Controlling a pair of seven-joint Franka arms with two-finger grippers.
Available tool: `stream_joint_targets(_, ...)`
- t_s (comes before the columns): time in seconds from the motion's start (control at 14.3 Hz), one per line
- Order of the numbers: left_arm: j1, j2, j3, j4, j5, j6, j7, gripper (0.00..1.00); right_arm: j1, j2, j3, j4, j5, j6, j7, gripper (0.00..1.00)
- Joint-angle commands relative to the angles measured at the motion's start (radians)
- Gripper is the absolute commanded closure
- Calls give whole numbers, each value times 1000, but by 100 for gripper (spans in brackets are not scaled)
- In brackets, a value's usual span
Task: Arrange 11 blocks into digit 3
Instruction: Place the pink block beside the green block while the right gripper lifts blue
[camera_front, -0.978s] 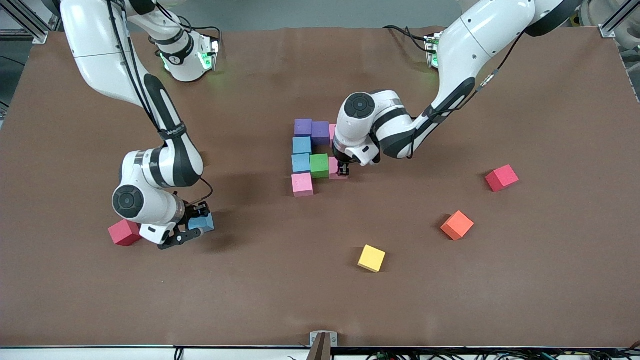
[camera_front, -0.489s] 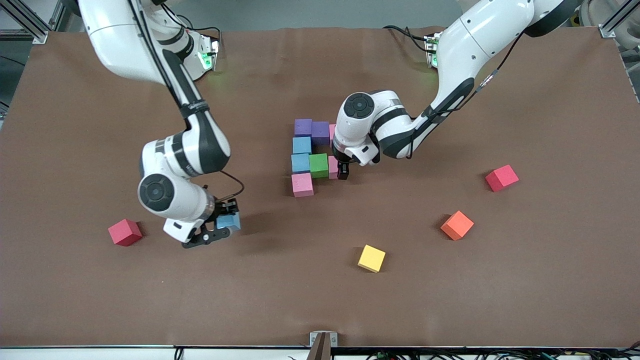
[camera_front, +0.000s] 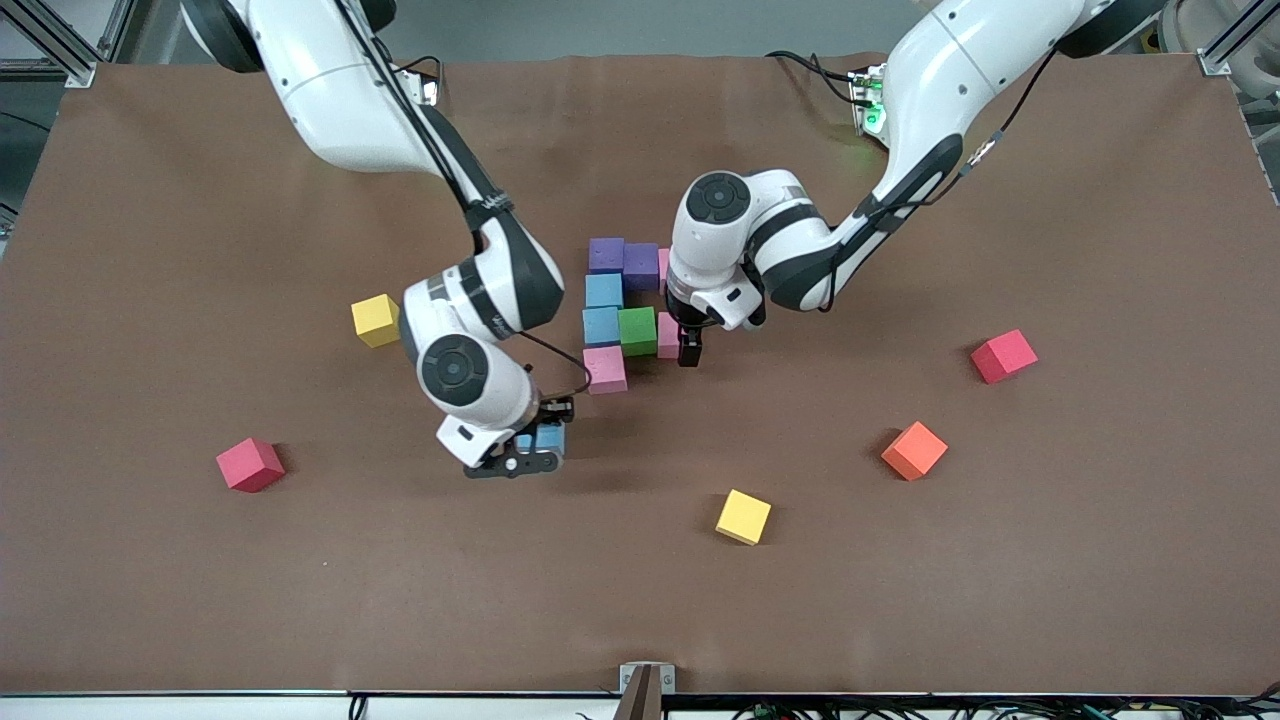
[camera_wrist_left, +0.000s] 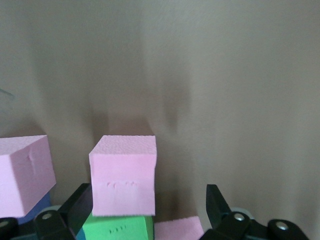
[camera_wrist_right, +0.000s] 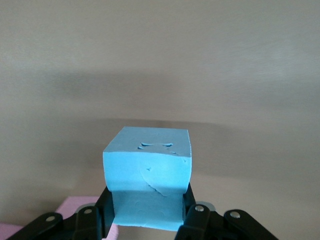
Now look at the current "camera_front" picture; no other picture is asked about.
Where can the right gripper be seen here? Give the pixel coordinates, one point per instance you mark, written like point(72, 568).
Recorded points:
point(553, 411)

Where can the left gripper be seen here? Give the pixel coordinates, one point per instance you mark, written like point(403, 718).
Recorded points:
point(689, 339)

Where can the blue foam cube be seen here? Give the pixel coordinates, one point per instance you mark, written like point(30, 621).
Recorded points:
point(552, 440)
point(604, 290)
point(600, 326)

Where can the pink foam cube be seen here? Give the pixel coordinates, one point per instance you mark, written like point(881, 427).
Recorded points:
point(667, 338)
point(663, 272)
point(605, 369)

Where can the green foam cube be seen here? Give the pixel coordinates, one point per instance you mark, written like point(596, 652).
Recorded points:
point(637, 331)

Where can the purple foam cube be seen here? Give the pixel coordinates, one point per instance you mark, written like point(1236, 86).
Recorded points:
point(606, 255)
point(641, 266)

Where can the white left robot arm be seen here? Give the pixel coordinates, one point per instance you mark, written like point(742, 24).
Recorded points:
point(950, 70)

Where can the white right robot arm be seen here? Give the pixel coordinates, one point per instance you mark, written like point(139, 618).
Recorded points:
point(330, 90)

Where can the yellow foam cube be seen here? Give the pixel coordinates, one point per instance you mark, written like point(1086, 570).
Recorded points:
point(375, 320)
point(743, 517)

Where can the brown table mat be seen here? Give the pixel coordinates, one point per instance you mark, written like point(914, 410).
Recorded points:
point(640, 600)

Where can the orange foam cube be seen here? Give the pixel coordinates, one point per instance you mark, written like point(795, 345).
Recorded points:
point(914, 450)

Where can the red foam cube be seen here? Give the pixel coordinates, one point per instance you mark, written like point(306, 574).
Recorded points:
point(1003, 356)
point(250, 465)

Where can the grey metal bracket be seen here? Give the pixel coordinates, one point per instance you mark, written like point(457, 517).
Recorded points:
point(645, 690)

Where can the aluminium frame profile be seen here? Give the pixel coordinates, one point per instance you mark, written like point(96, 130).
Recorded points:
point(70, 68)
point(1215, 60)

